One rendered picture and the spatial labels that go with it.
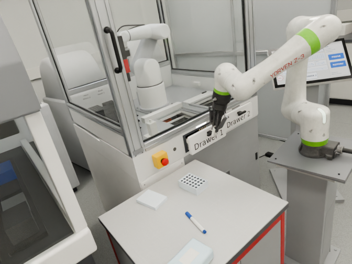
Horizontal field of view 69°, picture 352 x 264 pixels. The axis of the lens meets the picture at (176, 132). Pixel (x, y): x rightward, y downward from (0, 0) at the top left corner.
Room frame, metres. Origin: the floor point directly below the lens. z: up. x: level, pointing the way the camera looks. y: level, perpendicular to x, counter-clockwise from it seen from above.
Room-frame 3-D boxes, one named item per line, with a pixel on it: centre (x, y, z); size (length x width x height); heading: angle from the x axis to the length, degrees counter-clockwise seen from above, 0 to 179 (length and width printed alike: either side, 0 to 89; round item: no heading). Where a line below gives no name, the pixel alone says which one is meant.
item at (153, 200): (0.99, 0.17, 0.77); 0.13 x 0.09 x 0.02; 48
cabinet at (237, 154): (1.79, 0.08, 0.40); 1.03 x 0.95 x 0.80; 125
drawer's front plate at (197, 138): (1.33, -0.18, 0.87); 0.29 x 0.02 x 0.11; 125
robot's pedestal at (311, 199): (1.13, -0.70, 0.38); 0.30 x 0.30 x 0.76; 41
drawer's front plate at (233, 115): (1.54, -0.42, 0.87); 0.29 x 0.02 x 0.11; 125
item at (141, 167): (1.78, 0.08, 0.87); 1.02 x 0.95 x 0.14; 125
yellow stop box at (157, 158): (1.16, 0.10, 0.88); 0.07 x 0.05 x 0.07; 125
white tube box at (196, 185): (1.04, -0.04, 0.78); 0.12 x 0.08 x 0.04; 40
